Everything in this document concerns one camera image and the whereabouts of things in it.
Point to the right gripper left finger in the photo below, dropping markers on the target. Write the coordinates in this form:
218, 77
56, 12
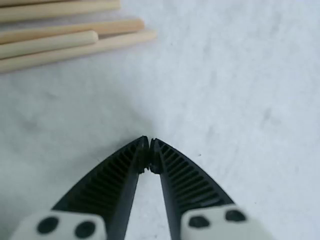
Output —
110, 190

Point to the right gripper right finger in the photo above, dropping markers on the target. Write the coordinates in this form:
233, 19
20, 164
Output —
185, 185

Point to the wooden chopstick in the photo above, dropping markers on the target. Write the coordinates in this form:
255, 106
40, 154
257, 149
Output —
75, 51
50, 42
75, 29
50, 11

